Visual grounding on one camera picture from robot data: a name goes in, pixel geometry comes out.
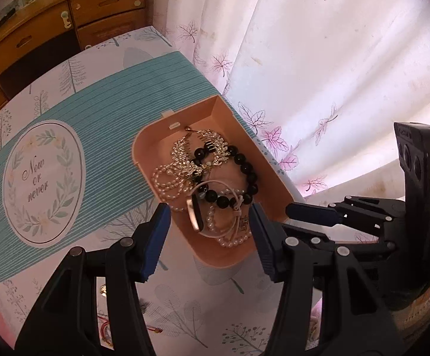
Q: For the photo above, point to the gold flower brooch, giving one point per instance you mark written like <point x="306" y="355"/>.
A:
<point x="103" y="289"/>

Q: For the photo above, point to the pink plastic tray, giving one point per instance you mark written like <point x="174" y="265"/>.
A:
<point x="201" y="142"/>

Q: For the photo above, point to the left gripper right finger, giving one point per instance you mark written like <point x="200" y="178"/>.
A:
<point x="329" y="304"/>

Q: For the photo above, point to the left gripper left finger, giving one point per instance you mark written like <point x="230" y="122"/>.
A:
<point x="71" y="317"/>

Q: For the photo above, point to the white leaf pattern curtain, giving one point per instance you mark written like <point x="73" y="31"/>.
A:
<point x="320" y="82"/>

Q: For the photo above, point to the wooden desk with drawers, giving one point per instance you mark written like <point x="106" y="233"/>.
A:
<point x="47" y="32"/>

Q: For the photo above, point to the pearl bracelet gold pendant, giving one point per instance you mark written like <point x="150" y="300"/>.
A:
<point x="230" y="229"/>

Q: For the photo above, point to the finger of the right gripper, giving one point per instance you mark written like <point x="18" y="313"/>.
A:
<point x="352" y="215"/>
<point x="366" y="206"/>

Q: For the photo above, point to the tree pattern tablecloth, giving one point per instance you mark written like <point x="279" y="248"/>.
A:
<point x="107" y="94"/>

